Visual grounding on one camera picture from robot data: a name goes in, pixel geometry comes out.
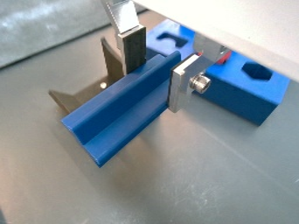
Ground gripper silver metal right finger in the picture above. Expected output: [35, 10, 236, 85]
[168, 33, 229, 113]

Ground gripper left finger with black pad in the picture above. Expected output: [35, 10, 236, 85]
[100, 0, 145, 74]

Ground blue star-profile bar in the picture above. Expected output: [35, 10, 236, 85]
[61, 52, 181, 166]

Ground red hexagonal peg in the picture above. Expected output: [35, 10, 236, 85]
[196, 51, 232, 65]

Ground black curved fixture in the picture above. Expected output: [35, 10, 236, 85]
[49, 38, 124, 114]

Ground blue shape-sorter block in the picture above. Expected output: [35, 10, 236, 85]
[145, 19, 289, 125]

